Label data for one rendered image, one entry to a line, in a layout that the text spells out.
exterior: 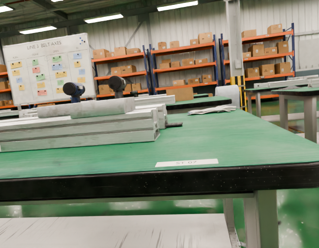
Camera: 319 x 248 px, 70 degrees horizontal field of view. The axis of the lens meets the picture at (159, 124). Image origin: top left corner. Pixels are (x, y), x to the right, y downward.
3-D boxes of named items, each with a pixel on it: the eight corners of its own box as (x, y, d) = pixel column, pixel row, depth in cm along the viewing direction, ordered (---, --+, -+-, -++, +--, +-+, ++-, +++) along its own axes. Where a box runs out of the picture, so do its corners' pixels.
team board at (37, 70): (15, 163, 385) (-9, 44, 359) (36, 154, 434) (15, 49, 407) (99, 157, 360) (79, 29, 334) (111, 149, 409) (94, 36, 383)
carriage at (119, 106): (72, 128, 64) (68, 104, 63) (90, 122, 75) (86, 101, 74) (126, 123, 61) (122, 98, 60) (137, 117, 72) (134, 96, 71)
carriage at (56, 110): (39, 124, 87) (36, 107, 86) (56, 120, 98) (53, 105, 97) (77, 121, 84) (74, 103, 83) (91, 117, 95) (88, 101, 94)
